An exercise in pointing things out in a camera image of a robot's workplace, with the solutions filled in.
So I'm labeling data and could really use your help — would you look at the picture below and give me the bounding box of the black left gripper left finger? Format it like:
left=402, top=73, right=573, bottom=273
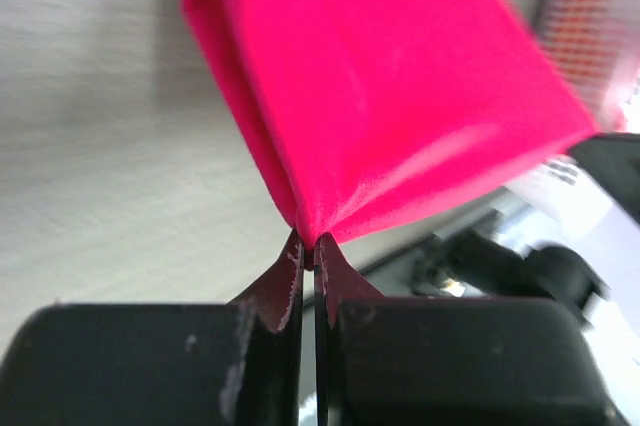
left=1, top=234, right=304, bottom=425

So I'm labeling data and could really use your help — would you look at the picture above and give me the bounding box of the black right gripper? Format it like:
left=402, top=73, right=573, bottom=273
left=569, top=133, right=640, bottom=223

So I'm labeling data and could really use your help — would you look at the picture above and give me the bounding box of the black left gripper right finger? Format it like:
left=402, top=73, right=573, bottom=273
left=314, top=235, right=618, bottom=425

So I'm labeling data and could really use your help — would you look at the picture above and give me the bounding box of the bright pink t shirt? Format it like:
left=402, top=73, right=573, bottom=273
left=182, top=0, right=596, bottom=246

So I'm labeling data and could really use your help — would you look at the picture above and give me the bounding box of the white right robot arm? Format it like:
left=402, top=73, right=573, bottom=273
left=362, top=133, right=639, bottom=332

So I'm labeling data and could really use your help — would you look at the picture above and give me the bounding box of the white perforated plastic basket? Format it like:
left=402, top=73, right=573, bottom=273
left=537, top=0, right=640, bottom=97

